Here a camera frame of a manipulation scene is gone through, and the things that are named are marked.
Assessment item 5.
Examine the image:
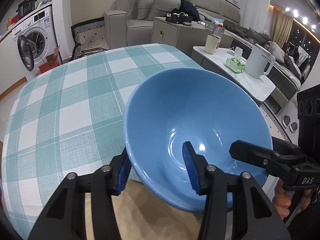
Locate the white electric kettle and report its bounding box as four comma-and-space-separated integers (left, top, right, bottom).
245, 43, 276, 79

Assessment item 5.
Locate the beige curtain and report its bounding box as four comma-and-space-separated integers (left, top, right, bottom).
270, 7, 293, 47

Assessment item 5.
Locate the white washing machine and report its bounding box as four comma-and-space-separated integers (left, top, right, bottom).
12, 5, 57, 79

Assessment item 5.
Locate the clear plastic bottle red label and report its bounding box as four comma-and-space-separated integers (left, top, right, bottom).
213, 24, 225, 49

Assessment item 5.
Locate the teal white checkered tablecloth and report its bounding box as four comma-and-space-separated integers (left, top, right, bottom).
2, 44, 197, 239

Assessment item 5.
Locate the person's hand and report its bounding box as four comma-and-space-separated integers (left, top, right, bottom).
273, 179, 313, 221

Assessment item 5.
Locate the black patterned floor mat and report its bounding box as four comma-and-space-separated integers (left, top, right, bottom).
69, 17, 109, 62

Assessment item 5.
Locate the grey cabinet with drawers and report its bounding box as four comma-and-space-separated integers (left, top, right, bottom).
151, 16, 234, 55

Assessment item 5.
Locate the cream tumbler cup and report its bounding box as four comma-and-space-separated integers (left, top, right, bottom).
204, 34, 221, 54

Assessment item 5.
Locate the black jacket on sofa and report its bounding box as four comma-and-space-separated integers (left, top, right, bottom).
170, 0, 200, 22

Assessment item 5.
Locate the beige round plate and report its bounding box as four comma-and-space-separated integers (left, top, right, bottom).
85, 179, 208, 240

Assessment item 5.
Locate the red cardboard box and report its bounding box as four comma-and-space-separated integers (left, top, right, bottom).
39, 46, 60, 74

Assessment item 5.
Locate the grey sofa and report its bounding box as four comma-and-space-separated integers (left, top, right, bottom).
104, 0, 240, 49

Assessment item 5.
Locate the black box on cabinet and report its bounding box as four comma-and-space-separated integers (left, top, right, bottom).
165, 13, 193, 24

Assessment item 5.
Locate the green tissue pack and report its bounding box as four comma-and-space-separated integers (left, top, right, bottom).
225, 57, 245, 73

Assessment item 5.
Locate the black rice cooker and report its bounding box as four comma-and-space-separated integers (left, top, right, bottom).
16, 0, 36, 20

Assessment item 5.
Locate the blue ceramic bowl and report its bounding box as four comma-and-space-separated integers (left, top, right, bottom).
124, 67, 272, 213

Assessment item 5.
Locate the white marble coffee table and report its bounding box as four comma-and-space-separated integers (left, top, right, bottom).
190, 45, 276, 107

